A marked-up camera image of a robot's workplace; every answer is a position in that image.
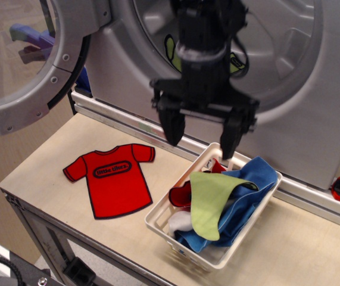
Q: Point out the aluminium rail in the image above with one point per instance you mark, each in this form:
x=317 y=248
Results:
x=317 y=201

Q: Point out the red felt t-shirt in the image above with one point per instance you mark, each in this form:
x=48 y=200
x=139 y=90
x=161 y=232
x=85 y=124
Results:
x=115 y=181

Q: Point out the white plastic laundry basket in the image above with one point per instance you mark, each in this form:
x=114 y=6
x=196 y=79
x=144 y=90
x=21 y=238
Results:
x=212 y=257

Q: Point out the grey toy washing machine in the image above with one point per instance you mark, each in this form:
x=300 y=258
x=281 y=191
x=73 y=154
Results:
x=293 y=50

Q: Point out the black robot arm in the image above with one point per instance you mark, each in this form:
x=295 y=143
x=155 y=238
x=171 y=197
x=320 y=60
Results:
x=206 y=31

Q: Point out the red felt garment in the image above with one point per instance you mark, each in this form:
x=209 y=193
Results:
x=180 y=196

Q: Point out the green felt garment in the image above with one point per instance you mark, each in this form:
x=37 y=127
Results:
x=210 y=193

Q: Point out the blue plastic handle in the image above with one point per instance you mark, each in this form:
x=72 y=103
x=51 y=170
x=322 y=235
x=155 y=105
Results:
x=42 y=40

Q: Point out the metal table frame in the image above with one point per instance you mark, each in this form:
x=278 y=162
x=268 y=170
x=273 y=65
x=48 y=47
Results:
x=52 y=236

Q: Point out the round grey washer door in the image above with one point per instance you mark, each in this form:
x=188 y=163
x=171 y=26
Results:
x=34 y=80

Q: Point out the blue cloth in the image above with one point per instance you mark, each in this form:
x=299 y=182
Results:
x=240 y=206

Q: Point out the white cloth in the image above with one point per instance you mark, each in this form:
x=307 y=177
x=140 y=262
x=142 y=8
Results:
x=180 y=221

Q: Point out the green felt sock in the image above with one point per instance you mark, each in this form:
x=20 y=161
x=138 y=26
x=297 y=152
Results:
x=237 y=67

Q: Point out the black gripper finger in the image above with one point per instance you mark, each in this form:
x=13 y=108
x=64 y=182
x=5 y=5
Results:
x=233 y=129
x=173 y=125

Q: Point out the black bracket with bolt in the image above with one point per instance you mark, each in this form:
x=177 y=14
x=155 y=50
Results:
x=32 y=275

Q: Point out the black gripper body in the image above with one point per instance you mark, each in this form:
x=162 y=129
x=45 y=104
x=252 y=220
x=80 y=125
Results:
x=204 y=90

